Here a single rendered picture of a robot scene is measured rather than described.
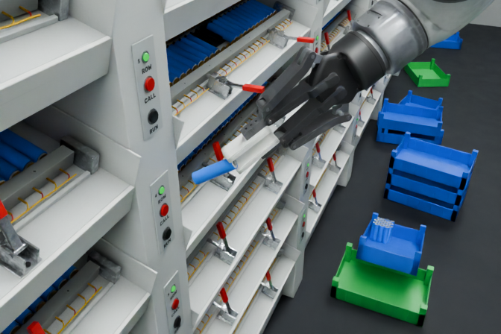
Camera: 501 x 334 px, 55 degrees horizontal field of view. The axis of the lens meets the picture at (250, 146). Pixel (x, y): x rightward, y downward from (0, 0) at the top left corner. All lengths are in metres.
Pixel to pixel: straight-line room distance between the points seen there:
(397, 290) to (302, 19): 1.02
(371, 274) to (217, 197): 1.03
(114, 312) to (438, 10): 0.57
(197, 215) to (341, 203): 1.33
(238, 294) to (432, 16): 0.81
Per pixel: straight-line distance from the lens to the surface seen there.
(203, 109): 0.76
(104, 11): 0.52
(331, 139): 1.82
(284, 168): 1.29
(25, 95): 0.46
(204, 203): 0.87
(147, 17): 0.57
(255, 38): 0.98
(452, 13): 0.64
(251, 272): 1.26
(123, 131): 0.58
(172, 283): 0.78
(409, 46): 0.65
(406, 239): 1.98
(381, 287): 1.78
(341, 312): 1.68
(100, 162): 0.62
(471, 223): 2.17
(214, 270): 1.01
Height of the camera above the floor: 1.27
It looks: 31 degrees down
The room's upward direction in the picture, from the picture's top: straight up
